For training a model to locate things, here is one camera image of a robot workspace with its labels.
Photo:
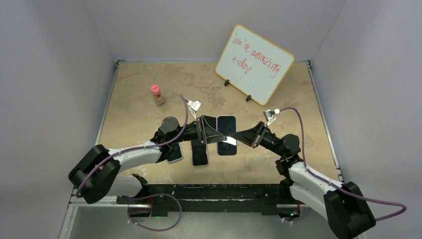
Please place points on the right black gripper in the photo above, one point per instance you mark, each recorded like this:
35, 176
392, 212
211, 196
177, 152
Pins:
253, 136

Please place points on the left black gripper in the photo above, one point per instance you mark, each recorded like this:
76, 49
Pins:
212, 136

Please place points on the clear magsafe phone case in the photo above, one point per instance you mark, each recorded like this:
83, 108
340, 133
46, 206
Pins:
197, 163

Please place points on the light blue phone case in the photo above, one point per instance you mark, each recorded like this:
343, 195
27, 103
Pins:
178, 158

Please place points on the black phone case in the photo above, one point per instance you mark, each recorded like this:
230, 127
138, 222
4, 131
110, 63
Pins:
211, 121

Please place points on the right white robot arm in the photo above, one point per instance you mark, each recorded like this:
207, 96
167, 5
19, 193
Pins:
347, 216

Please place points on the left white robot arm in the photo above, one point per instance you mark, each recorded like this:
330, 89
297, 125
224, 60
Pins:
96, 172

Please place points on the pink capped small bottle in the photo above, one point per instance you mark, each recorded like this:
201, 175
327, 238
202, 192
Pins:
156, 92

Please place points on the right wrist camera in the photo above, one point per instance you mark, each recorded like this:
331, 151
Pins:
270, 116

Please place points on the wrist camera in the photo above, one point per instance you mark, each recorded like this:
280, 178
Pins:
194, 107
270, 116

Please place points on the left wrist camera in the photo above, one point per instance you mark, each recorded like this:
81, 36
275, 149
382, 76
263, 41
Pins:
194, 107

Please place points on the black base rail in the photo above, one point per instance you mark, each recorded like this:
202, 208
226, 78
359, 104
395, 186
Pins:
266, 199

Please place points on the whiteboard with yellow frame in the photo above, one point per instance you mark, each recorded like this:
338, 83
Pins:
253, 64

